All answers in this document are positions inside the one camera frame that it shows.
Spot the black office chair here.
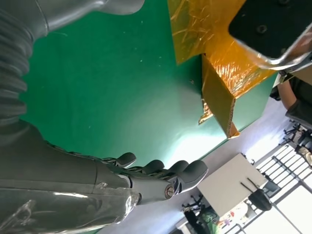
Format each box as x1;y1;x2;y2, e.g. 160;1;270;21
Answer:
182;195;209;234

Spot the white table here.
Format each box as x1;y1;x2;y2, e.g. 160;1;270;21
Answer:
196;153;269;218

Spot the yellow film wrapped cardboard box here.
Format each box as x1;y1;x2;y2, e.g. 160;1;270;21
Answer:
168;0;279;140

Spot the black round-backed chair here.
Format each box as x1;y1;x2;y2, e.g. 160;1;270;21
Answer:
240;177;273;213

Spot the black window railing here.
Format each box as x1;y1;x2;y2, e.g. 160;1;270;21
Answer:
255;143;312;196

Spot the black swivel chair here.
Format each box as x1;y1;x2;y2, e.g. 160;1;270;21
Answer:
280;120;312;166

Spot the wooden board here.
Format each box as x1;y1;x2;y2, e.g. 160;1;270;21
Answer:
291;65;312;87

